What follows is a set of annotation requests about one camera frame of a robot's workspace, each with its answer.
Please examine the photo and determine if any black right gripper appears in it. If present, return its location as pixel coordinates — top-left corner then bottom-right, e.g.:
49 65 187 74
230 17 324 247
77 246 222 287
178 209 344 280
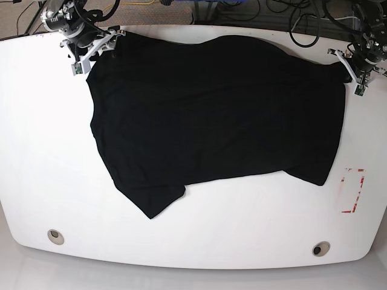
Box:
62 22 105 60

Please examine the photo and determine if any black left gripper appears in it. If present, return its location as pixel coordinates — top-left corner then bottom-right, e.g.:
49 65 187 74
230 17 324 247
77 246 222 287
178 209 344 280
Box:
343 45 384 83

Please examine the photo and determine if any black t-shirt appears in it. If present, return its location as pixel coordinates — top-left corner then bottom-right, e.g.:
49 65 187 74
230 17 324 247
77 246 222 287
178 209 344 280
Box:
86 33 346 218

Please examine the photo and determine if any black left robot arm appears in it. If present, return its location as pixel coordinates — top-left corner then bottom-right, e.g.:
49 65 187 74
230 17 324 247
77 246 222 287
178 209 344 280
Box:
351 1 386 85

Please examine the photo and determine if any red tape rectangle marking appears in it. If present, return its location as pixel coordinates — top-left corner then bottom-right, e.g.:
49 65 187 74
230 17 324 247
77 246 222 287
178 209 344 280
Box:
337 168 366 214

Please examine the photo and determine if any right table grommet hole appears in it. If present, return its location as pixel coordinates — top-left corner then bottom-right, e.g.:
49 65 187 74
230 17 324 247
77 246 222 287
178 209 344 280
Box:
312 241 331 257

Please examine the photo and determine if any table grommet hole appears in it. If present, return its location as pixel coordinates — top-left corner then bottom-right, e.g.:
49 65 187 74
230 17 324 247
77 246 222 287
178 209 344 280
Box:
312 241 331 257
47 230 65 245

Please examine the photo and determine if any left table grommet hole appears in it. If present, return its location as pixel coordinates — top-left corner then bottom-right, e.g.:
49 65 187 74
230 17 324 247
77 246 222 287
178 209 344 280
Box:
47 230 65 245

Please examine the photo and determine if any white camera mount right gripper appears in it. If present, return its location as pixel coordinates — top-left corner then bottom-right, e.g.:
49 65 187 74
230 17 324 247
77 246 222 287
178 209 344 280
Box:
70 26 126 76

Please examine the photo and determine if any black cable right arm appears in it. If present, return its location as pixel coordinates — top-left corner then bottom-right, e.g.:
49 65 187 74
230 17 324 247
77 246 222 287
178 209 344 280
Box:
72 0 122 24

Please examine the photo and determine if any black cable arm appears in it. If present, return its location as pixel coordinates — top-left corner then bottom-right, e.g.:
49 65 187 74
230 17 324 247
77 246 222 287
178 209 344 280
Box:
288 0 363 49
72 0 122 24

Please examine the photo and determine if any yellow cable on floor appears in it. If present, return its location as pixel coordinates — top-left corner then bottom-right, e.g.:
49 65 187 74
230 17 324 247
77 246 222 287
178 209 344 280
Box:
120 0 155 7

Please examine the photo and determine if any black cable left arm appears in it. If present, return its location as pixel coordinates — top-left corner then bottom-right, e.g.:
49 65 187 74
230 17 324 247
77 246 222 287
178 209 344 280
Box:
288 0 363 49

